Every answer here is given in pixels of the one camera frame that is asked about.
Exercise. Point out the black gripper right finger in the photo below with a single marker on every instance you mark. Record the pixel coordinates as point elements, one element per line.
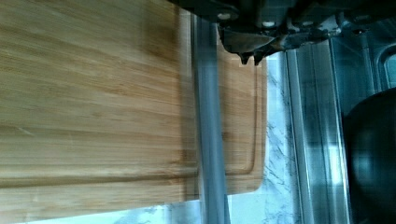
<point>293,41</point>

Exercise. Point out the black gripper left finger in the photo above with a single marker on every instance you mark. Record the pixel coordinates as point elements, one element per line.
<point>244,44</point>

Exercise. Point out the dark round pot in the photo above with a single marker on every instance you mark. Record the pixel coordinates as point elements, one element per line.
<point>369,130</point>

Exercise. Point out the bamboo cutting board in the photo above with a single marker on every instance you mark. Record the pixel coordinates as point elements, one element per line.
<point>97,107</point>

